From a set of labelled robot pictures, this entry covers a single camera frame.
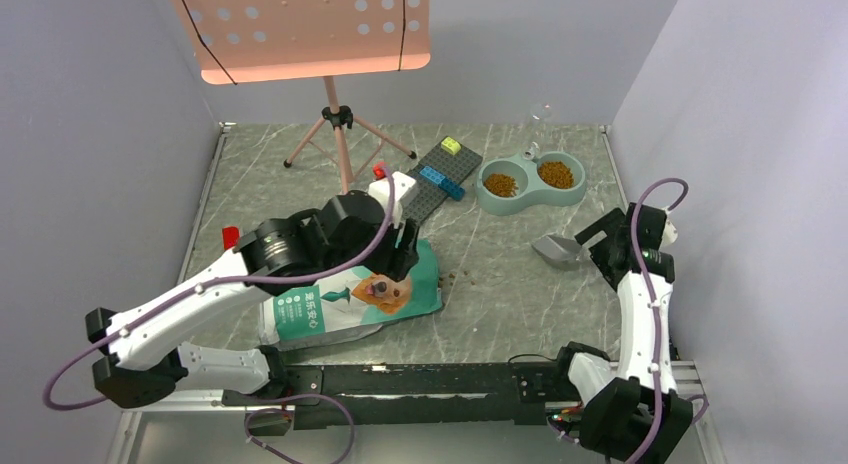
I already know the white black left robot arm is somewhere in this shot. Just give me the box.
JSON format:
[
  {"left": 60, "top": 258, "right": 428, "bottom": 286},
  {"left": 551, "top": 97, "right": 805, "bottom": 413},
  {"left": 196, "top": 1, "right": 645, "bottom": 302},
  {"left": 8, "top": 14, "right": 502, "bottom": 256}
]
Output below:
[{"left": 86, "top": 191, "right": 419, "bottom": 409}]

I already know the teal double pet bowl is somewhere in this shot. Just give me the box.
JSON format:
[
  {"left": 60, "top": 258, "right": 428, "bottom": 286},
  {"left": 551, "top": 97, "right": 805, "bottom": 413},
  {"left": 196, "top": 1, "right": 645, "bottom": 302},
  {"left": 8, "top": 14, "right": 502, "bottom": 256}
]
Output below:
[{"left": 475, "top": 151, "right": 587, "bottom": 216}]

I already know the pink music stand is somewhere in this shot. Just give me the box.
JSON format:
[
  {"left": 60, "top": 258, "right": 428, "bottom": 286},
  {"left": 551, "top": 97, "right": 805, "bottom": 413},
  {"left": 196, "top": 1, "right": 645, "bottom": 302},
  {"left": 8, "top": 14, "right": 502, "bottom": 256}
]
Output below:
[{"left": 170, "top": 0, "right": 431, "bottom": 190}]

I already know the spilled kibble on table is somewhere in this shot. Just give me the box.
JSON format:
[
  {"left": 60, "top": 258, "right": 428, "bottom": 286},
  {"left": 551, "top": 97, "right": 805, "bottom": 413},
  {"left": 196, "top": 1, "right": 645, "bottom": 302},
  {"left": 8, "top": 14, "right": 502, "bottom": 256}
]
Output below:
[{"left": 437, "top": 269, "right": 484, "bottom": 291}]

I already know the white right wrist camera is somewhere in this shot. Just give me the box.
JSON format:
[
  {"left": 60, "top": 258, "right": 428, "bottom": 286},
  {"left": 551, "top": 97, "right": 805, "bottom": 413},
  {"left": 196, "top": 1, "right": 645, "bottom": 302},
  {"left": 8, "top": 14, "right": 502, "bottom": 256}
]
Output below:
[{"left": 660, "top": 208, "right": 678, "bottom": 249}]

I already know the red grey brick hammer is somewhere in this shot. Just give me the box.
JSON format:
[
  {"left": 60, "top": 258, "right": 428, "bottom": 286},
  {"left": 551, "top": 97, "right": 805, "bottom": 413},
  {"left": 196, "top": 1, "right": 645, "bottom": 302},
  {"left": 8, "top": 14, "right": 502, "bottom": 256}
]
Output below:
[{"left": 221, "top": 226, "right": 241, "bottom": 250}]

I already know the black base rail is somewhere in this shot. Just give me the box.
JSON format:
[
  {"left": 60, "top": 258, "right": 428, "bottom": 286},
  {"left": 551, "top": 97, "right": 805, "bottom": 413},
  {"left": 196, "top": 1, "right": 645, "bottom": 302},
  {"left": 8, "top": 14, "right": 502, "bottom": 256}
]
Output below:
[{"left": 221, "top": 361, "right": 617, "bottom": 430}]

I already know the yellow toy brick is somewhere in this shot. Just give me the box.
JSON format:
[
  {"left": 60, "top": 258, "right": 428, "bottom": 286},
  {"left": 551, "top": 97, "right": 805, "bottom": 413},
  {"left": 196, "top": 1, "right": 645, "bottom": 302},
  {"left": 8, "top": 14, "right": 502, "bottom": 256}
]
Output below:
[{"left": 440, "top": 136, "right": 462, "bottom": 156}]

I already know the metal food scoop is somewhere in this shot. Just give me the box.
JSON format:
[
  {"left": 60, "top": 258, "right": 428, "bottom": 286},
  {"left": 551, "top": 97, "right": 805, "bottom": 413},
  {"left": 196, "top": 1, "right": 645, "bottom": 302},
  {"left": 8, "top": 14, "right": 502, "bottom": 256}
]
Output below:
[{"left": 531, "top": 234, "right": 593, "bottom": 271}]

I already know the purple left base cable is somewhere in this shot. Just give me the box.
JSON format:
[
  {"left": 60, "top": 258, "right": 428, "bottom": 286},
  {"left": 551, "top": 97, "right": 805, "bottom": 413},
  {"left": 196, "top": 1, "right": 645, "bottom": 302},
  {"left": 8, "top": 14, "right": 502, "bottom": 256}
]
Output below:
[{"left": 243, "top": 393, "right": 356, "bottom": 464}]

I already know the brown kibble in bowl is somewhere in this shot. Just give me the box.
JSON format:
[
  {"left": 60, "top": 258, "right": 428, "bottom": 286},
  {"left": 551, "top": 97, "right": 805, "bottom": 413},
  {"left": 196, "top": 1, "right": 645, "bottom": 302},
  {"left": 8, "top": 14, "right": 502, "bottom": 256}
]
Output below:
[{"left": 482, "top": 160, "right": 576, "bottom": 198}]

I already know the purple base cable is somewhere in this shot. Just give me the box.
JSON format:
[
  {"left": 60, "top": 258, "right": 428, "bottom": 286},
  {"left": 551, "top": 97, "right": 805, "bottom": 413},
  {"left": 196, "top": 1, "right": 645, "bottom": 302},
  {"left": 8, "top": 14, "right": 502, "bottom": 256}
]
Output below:
[
  {"left": 546, "top": 393, "right": 710, "bottom": 449},
  {"left": 243, "top": 393, "right": 356, "bottom": 464}
]

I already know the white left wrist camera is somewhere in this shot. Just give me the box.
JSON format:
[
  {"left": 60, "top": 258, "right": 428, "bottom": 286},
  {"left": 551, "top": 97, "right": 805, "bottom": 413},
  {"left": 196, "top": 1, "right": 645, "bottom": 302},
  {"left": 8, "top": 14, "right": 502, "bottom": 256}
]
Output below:
[{"left": 367, "top": 162, "right": 420, "bottom": 228}]

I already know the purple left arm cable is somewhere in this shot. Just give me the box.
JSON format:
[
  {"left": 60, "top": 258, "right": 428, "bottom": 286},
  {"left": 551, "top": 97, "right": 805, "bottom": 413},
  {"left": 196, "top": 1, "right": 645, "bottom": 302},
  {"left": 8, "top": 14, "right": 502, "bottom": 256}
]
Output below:
[{"left": 42, "top": 169, "right": 397, "bottom": 413}]

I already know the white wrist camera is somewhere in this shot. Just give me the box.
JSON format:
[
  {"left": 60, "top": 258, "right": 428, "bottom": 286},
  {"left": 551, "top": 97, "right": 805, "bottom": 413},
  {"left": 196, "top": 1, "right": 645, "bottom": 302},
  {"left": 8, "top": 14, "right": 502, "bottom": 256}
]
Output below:
[
  {"left": 660, "top": 208, "right": 678, "bottom": 249},
  {"left": 367, "top": 162, "right": 420, "bottom": 228}
]

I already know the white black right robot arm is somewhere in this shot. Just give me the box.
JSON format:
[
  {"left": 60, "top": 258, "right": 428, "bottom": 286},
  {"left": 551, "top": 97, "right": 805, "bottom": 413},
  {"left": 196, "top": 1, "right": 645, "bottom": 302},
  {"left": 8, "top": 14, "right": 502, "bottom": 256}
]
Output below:
[{"left": 548, "top": 204, "right": 694, "bottom": 463}]

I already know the dark blue toy brick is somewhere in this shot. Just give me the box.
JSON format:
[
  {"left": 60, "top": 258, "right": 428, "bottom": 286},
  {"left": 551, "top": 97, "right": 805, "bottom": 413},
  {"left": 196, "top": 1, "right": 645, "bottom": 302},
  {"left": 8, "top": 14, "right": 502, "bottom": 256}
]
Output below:
[{"left": 440, "top": 180, "right": 465, "bottom": 201}]

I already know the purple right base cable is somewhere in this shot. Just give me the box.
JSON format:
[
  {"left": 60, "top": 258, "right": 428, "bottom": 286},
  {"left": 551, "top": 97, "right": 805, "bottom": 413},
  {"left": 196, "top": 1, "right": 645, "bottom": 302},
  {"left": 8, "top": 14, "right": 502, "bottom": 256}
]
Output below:
[{"left": 546, "top": 393, "right": 710, "bottom": 449}]

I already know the green pet food bag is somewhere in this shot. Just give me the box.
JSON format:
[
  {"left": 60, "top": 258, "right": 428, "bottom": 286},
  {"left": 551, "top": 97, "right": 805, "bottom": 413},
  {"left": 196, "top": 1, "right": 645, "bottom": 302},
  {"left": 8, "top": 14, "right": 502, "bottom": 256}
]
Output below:
[{"left": 259, "top": 239, "right": 443, "bottom": 351}]

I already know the dark grey brick baseplate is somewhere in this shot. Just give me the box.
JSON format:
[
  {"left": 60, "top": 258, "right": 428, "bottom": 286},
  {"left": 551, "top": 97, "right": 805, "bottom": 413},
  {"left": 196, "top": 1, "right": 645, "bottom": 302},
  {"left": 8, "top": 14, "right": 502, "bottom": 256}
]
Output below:
[{"left": 403, "top": 136, "right": 482, "bottom": 224}]

